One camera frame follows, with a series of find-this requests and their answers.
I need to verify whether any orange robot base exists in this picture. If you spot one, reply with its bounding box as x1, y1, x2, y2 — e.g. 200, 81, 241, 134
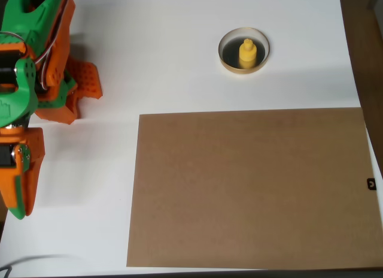
33, 56, 104, 126

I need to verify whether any grey cable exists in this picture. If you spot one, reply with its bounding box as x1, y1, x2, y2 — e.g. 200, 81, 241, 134
0, 254, 72, 278

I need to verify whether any small yellow plastic knob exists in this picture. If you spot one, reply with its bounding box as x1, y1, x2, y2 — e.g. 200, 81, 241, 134
238, 38, 258, 70

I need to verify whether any round dish with gold rim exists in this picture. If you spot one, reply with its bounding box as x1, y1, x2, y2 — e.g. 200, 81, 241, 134
218, 26, 270, 76

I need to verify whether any brown rectangular board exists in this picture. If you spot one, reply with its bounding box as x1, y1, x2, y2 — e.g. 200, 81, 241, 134
126, 107, 383, 269

